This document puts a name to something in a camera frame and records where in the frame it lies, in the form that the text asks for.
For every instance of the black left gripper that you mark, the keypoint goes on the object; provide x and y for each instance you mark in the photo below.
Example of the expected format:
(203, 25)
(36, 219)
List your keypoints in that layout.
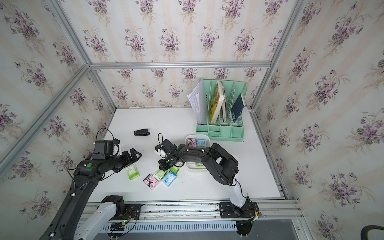
(127, 160)

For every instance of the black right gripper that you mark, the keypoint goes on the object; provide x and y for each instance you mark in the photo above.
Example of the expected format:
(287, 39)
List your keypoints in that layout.
(161, 166)

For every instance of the pink tissue pack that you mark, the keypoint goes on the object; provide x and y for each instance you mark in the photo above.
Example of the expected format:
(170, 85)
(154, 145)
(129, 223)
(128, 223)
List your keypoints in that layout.
(150, 181)
(191, 142)

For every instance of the blue tissue pack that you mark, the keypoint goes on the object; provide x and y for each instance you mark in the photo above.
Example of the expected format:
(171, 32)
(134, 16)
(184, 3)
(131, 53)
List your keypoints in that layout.
(201, 143)
(169, 178)

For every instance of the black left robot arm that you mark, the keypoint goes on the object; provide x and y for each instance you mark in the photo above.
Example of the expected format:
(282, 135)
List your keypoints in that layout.
(87, 175)

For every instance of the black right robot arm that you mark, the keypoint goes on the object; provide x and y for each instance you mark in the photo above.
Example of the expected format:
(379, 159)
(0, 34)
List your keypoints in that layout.
(222, 166)

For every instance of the white storage box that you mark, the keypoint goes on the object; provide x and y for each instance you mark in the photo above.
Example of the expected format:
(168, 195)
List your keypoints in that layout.
(194, 156)

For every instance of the black stapler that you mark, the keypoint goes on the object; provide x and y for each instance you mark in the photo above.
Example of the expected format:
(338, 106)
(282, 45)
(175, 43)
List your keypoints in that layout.
(141, 133)

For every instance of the white paper stack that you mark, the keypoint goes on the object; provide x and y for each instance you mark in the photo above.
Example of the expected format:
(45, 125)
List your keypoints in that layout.
(197, 99)

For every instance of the mint green desk organizer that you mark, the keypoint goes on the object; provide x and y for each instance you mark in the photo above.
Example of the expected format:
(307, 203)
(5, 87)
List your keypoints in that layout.
(227, 127)

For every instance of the yellow cover book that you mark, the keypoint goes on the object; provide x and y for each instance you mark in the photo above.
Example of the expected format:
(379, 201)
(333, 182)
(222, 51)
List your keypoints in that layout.
(216, 102)

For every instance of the dark blue book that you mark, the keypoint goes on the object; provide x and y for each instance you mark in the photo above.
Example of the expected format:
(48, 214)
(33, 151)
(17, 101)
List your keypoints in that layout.
(237, 107)

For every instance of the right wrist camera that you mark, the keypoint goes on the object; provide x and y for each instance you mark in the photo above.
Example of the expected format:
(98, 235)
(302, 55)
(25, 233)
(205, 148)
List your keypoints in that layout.
(159, 151)

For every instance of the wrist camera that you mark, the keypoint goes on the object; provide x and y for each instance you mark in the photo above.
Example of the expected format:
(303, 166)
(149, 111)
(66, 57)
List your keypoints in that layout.
(105, 149)
(159, 151)

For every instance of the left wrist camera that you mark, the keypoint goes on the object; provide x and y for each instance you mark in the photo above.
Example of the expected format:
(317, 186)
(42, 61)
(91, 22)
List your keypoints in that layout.
(105, 149)

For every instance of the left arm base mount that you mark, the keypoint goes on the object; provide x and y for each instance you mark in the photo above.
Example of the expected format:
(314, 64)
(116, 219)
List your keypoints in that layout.
(125, 213)

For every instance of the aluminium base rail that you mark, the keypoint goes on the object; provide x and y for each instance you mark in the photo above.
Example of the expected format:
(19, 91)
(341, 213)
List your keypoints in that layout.
(199, 216)

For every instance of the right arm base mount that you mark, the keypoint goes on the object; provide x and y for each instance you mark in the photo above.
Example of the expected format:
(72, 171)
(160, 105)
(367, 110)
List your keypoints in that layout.
(244, 216)

